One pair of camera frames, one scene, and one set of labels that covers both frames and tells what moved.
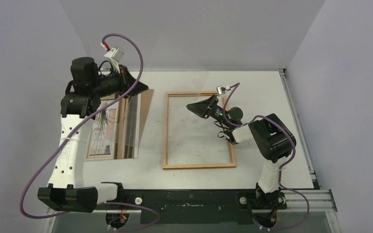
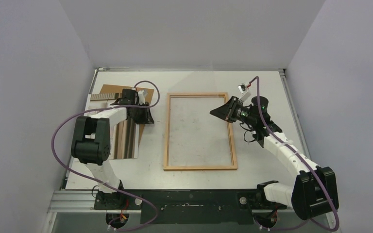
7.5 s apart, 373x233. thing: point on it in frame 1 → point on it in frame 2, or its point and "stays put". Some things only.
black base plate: [197, 207] stays put
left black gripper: [129, 80] → [146, 119]
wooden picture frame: [165, 141] stays put
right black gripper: [211, 106] → [231, 109]
